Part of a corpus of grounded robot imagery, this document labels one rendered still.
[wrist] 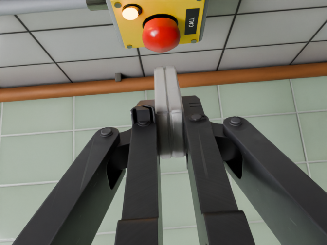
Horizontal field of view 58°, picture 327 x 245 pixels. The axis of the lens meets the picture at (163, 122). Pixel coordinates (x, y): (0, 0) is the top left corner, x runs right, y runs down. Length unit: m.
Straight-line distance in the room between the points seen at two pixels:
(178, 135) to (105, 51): 0.38
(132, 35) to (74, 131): 0.33
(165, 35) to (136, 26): 0.04
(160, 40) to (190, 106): 0.14
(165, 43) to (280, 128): 0.38
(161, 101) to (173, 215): 0.43
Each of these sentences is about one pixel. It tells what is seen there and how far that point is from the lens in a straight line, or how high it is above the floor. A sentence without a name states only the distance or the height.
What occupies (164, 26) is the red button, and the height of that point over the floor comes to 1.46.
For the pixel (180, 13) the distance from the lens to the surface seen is 0.32.
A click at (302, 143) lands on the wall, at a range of 0.64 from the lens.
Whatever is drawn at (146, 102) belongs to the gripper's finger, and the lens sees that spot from 0.18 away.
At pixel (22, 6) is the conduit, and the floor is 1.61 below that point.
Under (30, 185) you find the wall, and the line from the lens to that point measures 0.64.
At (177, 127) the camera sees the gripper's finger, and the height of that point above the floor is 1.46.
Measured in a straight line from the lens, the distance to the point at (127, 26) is 0.33.
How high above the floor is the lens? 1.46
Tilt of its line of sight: 1 degrees up
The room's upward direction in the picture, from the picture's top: 95 degrees counter-clockwise
